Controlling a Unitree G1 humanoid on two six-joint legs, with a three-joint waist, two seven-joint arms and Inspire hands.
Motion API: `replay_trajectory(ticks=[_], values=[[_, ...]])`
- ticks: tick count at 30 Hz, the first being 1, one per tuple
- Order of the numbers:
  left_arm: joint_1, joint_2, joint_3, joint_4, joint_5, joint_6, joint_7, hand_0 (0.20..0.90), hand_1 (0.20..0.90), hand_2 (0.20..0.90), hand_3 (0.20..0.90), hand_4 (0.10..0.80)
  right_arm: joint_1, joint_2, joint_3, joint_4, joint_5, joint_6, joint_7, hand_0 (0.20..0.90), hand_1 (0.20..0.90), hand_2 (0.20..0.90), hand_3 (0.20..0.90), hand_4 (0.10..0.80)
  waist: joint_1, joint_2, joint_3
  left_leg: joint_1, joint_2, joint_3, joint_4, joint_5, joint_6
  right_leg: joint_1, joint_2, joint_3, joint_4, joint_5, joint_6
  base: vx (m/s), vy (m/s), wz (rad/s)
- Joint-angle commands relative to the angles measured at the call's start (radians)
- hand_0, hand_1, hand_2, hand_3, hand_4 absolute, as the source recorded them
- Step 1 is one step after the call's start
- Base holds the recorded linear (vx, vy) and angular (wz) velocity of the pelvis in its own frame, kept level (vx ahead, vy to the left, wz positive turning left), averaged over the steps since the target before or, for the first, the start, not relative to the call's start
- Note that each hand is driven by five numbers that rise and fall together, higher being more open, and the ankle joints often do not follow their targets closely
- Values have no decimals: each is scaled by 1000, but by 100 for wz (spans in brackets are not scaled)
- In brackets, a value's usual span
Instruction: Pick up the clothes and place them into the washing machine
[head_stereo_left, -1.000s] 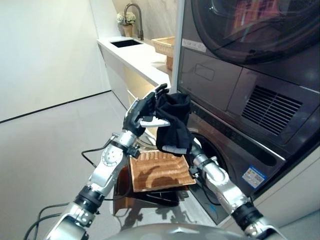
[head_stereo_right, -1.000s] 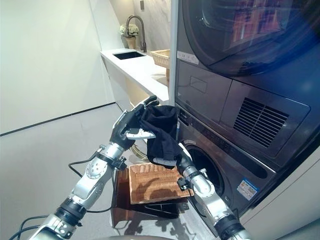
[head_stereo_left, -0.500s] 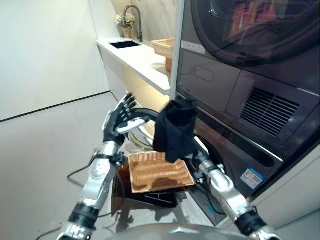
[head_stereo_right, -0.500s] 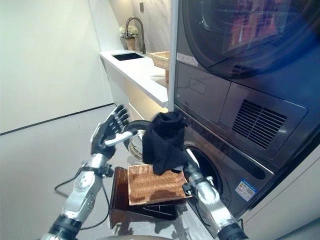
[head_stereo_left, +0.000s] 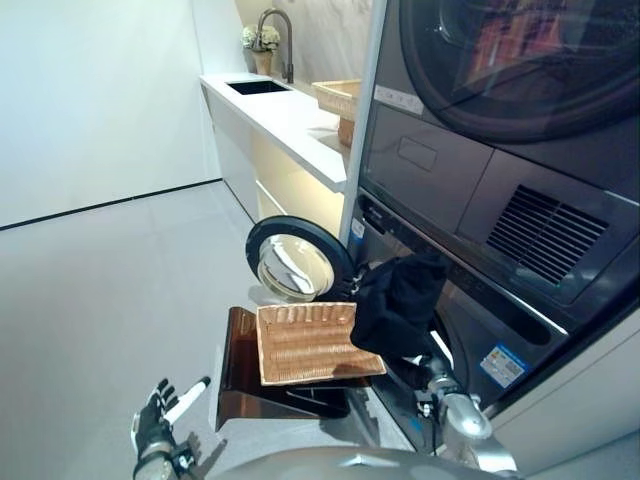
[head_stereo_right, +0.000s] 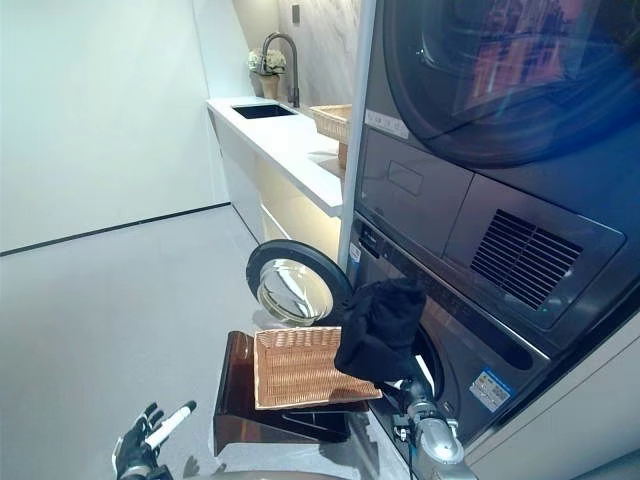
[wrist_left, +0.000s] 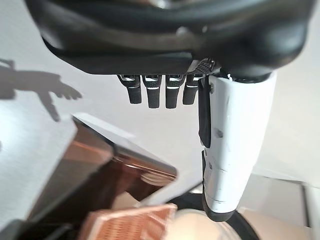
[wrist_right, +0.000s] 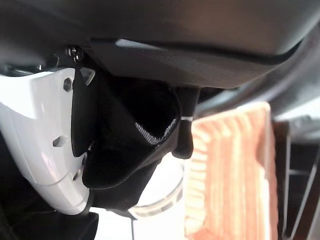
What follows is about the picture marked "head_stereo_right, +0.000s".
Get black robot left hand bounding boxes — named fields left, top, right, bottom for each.
left=110, top=398, right=199, bottom=475

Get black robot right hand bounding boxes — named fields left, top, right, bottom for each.
left=377, top=373, right=435, bottom=403

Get black garment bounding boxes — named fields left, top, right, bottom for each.
left=333, top=278, right=429, bottom=387

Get dark grey washing machine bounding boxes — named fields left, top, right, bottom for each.
left=347, top=212, right=552, bottom=444

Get blue energy label sticker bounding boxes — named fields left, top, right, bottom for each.
left=469, top=368, right=513, bottom=408

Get brown glossy basket stand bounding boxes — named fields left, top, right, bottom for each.
left=212, top=329, right=372, bottom=444

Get rectangular wicker laundry basket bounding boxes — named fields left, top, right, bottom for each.
left=253, top=325, right=384, bottom=412

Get grey robot torso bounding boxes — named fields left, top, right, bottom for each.
left=194, top=467, right=476, bottom=480

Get round glass washer door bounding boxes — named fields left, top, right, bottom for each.
left=245, top=238, right=354, bottom=328

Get dark grey stacked dryer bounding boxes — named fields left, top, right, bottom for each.
left=354, top=0, right=640, bottom=359

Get white counter cabinet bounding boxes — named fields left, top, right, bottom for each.
left=205, top=97, right=351, bottom=252

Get wicker basket on counter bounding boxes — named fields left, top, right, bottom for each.
left=308, top=103, right=354, bottom=138

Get black counter sink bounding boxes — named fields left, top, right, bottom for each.
left=230, top=102, right=299, bottom=121

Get dark arched faucet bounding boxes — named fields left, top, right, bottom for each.
left=262, top=32, right=302, bottom=108

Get white flowers in pot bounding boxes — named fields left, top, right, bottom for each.
left=247, top=48, right=288, bottom=99

